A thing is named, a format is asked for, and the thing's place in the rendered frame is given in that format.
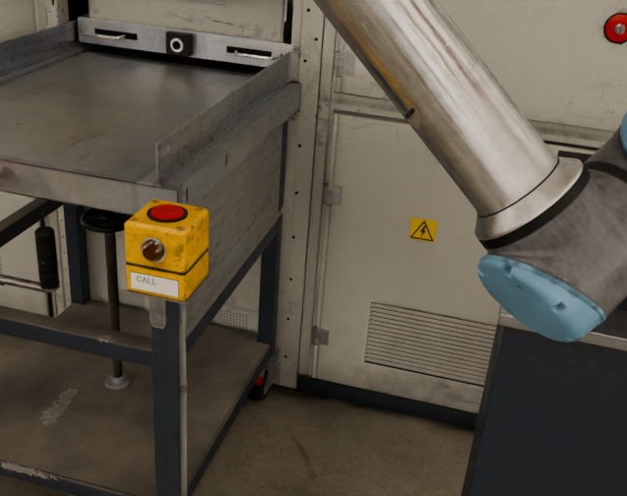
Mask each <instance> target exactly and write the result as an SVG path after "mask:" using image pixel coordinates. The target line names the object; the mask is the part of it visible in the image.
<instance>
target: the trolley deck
mask: <svg viewBox="0 0 627 496"><path fill-rule="evenodd" d="M249 79H250V78H248V77H241V76H234V75H228V74H221V73H214V72H207V71H200V70H192V69H185V68H178V67H171V66H164V65H158V64H151V63H143V62H136V61H129V60H122V59H115V58H108V57H101V56H94V55H87V54H78V55H76V56H73V57H71V58H68V59H65V60H63V61H60V62H57V63H55V64H52V65H50V66H47V67H44V68H42V69H39V70H36V71H34V72H31V73H29V74H26V75H23V76H21V77H19V78H16V79H14V80H11V81H9V82H6V83H3V84H1V85H0V191H1V192H7V193H12V194H17V195H23V196H28V197H34V198H39V199H44V200H49V201H54V202H60V203H65V204H71V205H76V206H82V207H87V208H92V209H98V210H103V211H109V212H114V213H119V214H124V215H129V216H133V215H134V214H136V213H137V212H138V211H139V210H140V209H142V208H143V207H144V206H145V205H146V204H148V203H149V202H150V201H151V200H153V199H156V200H161V201H167V202H172V203H177V204H183V205H188V206H194V207H198V206H199V205H200V204H201V203H202V202H203V201H204V200H205V199H206V198H207V197H208V196H209V195H210V194H211V193H212V192H213V191H214V190H215V189H216V188H217V187H219V186H220V184H221V183H222V182H223V181H224V180H225V179H226V178H227V177H228V176H229V175H230V174H231V173H232V172H233V171H234V170H235V169H236V168H237V167H238V166H240V165H241V164H242V163H243V162H244V161H245V160H246V159H247V158H248V157H249V156H250V155H251V154H253V153H254V152H255V151H256V150H257V149H258V148H259V147H260V146H262V145H263V144H264V143H265V142H266V141H267V140H268V139H269V138H270V137H271V136H272V135H273V134H274V133H275V132H276V131H277V130H278V129H279V128H280V127H281V125H283V124H284V123H285V122H286V121H287V120H288V119H289V118H290V117H291V116H292V115H293V114H294V113H295V112H296V111H297V110H298V109H299V108H300V94H301V83H300V84H291V83H289V84H288V85H287V86H286V87H284V88H283V89H282V90H281V91H279V92H278V93H277V94H275V95H274V96H273V97H272V98H271V99H269V100H268V101H267V102H266V103H264V104H263V105H262V106H261V107H260V108H258V109H257V110H256V111H255V112H253V113H252V114H251V115H250V116H248V117H247V118H246V119H245V120H244V121H242V122H241V123H240V124H239V125H237V126H236V127H235V128H234V129H233V130H231V131H230V132H229V133H228V134H226V135H225V136H224V137H223V138H221V139H220V140H219V141H218V142H217V143H215V144H214V145H213V146H212V147H210V148H209V149H208V150H207V151H206V152H204V153H203V154H202V155H200V156H199V157H198V158H197V159H195V160H194V161H193V162H192V163H191V164H189V165H188V166H187V167H186V168H184V169H183V170H182V171H181V172H180V173H178V174H177V175H176V176H175V177H173V178H172V179H171V180H170V181H168V182H167V183H166V184H165V185H164V186H162V187H157V186H151V185H145V184H140V183H138V180H139V179H141V178H142V177H143V176H145V175H146V174H147V173H149V172H150V171H151V170H153V169H154V168H155V167H157V155H156V143H157V142H158V141H159V140H161V139H162V138H164V137H165V136H167V135H168V134H170V133H171V132H173V131H174V130H175V129H177V128H178V127H180V126H181V125H183V124H184V123H186V122H187V121H189V120H190V119H191V118H193V117H194V116H196V115H197V114H199V113H200V112H202V111H203V110H205V109H206V108H207V107H209V106H210V105H212V104H213V103H215V102H216V101H218V100H219V99H221V98H222V97H223V96H225V95H226V94H228V93H230V92H231V91H233V90H234V89H236V88H237V87H238V86H240V85H241V84H243V83H244V82H246V81H247V80H249Z"/></svg>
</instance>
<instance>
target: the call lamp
mask: <svg viewBox="0 0 627 496"><path fill-rule="evenodd" d="M140 249H141V253H142V255H143V256H144V257H145V259H147V260H148V261H150V262H152V263H159V262H161V261H163V260H164V259H165V257H166V253H167V252H166V247H165V245H164V244H163V243H162V242H161V241H160V240H159V239H158V238H155V237H147V238H145V239H144V240H143V241H142V243H141V246H140Z"/></svg>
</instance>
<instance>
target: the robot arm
mask: <svg viewBox="0 0 627 496"><path fill-rule="evenodd" d="M313 1H314V2H315V4H316V5H317V6H318V7H319V9H320V10H321V11H322V13H323V14H324V15H325V16H326V18H327V19H328V20H329V22H330V23H331V24H332V25H333V27H334V28H335V29H336V31H337V32H338V33H339V34H340V36H341V37H342V38H343V40H344V41H345V42H346V44H347V45H348V46H349V48H350V49H351V50H352V51H353V53H354V54H355V55H356V57H357V58H358V59H359V60H360V62H361V63H362V64H363V66H364V67H365V68H366V69H367V71H368V72H369V73H370V75H371V76H372V77H373V78H374V80H375V81H376V82H377V84H378V85H379V86H380V87H381V89H382V90H383V91H384V93H385V94H386V95H387V96H388V98H389V99H390V100H391V102H392V103H393V104H394V105H395V107H396V108H397V109H398V111H399V112H400V113H401V114H402V116H403V117H404V118H405V120H406V121H407V122H408V124H409V125H410V126H411V128H412V129H413V130H414V131H415V133H416V134H417V135H418V137H419V138H420V139H421V140H422V142H423V143H424V144H425V146H426V147H427V148H429V150H430V151H431V152H432V154H433V155H434V156H435V157H436V159H437V160H438V161H439V163H440V164H441V165H442V166H443V168H444V169H445V170H446V172H447V173H448V174H449V175H450V177H451V178H452V179H453V181H454V182H455V183H456V184H457V186H458V187H459V188H460V190H461V191H462V192H463V193H464V195H465V196H466V197H467V199H468V200H469V201H470V203H471V204H472V205H473V207H474V208H475V209H476V212H477V218H476V224H475V230H474V235H475V236H476V238H477V239H478V241H479V242H480V243H481V244H482V246H483V247H484V248H485V249H486V251H487V255H485V256H483V257H482V258H481V259H480V260H479V263H478V265H477V273H478V276H479V279H480V281H481V282H482V284H483V286H484V287H485V288H486V290H487V291H488V292H489V294H490V295H491V296H492V297H493V298H494V299H495V300H496V301H498V302H499V303H500V304H501V306H502V307H503V308H504V309H505V310H506V311H507V312H508V313H510V314H511V315H512V316H513V317H514V318H516V319H517V320H518V321H520V322H521V323H523V324H524V325H526V326H527V327H529V328H530V329H532V330H533V331H535V332H537V333H539V334H541V335H543V336H545V337H547V338H549V339H552V340H555V341H563V342H571V341H578V340H580V339H581V338H582V337H584V336H585V335H586V334H587V333H588V332H590V331H591V330H592V329H593V328H594V327H596V326H597V325H598V324H601V323H603V322H604V321H605V320H606V317H607V316H608V315H609V314H610V313H611V312H612V311H613V310H614V309H615V308H616V307H617V306H618V305H619V304H620V303H621V302H622V301H623V300H624V299H625V298H626V297H627V112H626V113H625V115H624V117H623V119H622V122H621V124H620V126H619V128H618V129H617V130H616V132H615V133H614V134H613V135H612V137H611V138H610V139H609V140H608V141H607V142H606V143H605V144H604V145H603V146H602V147H601V148H600V149H598V150H597V151H596V152H595V153H594V154H593V155H592V156H591V157H590V158H589V159H588V160H587V161H586V162H585V163H584V164H582V162H581V161H580V160H579V159H576V158H569V157H561V156H556V155H554V154H553V153H552V152H551V150H550V149H549V148H548V146H547V145H546V144H545V142H544V141H543V140H542V138H541V137H540V136H539V134H538V133H537V132H536V130H535V129H534V127H533V126H532V124H531V123H530V122H529V120H528V119H527V118H526V116H525V115H524V114H523V112H522V111H521V110H520V108H519V107H518V106H517V104H516V103H515V102H514V101H513V100H512V99H511V97H510V96H509V95H508V93H507V92H506V91H505V89H504V88H503V87H502V85H501V84H500V83H499V81H498V80H497V78H496V77H495V76H494V74H493V73H492V72H491V70H490V69H489V68H488V66H487V65H486V64H485V62H484V61H483V60H482V58H481V57H480V56H479V54H478V53H477V52H476V50H475V49H474V48H473V46H472V45H471V44H470V42H469V41H468V39H467V38H466V37H465V35H464V34H463V33H462V31H461V30H460V29H459V27H458V26H457V24H456V23H455V22H454V20H453V19H452V18H451V16H450V15H449V14H448V12H447V11H446V10H445V8H444V7H443V6H442V4H441V3H440V2H439V0H313Z"/></svg>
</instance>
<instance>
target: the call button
mask: <svg viewBox="0 0 627 496"><path fill-rule="evenodd" d="M151 214H152V216H153V217H156V218H160V219H175V218H179V217H182V216H183V215H184V211H183V210H182V209H181V208H180V207H178V206H175V205H169V204H166V205H159V206H156V207H155V208H154V209H152V211H151Z"/></svg>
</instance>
